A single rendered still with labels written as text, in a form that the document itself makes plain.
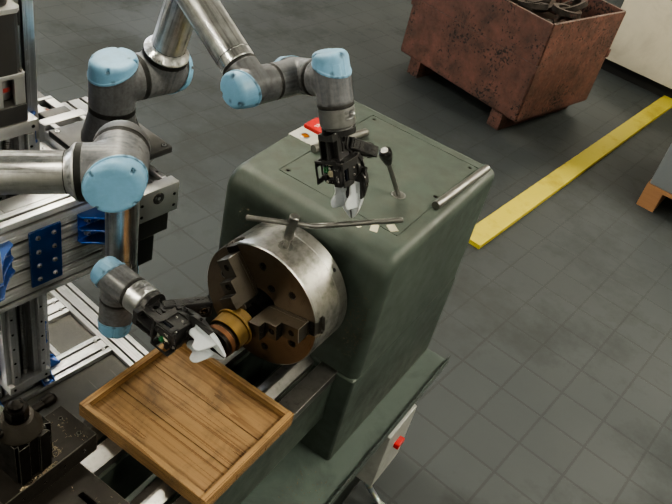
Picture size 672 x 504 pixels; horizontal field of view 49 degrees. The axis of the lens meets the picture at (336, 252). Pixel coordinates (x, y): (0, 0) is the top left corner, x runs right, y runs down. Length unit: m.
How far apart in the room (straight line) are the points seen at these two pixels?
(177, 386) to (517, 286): 2.41
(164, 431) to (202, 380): 0.17
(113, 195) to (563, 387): 2.42
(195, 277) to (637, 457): 2.01
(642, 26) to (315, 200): 5.27
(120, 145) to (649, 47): 5.69
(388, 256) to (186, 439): 0.59
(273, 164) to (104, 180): 0.52
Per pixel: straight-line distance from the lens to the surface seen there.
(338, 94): 1.50
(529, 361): 3.48
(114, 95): 1.92
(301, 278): 1.59
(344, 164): 1.53
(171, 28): 1.89
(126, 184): 1.47
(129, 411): 1.73
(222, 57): 1.52
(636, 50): 6.82
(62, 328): 2.84
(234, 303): 1.63
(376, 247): 1.67
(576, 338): 3.73
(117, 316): 1.74
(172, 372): 1.80
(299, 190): 1.77
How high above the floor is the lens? 2.24
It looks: 38 degrees down
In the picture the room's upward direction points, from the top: 15 degrees clockwise
